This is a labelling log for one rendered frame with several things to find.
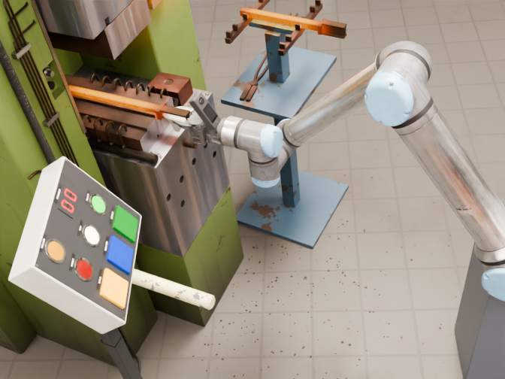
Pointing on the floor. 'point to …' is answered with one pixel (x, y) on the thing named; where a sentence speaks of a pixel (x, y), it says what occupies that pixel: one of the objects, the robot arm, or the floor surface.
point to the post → (120, 354)
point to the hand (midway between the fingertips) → (167, 111)
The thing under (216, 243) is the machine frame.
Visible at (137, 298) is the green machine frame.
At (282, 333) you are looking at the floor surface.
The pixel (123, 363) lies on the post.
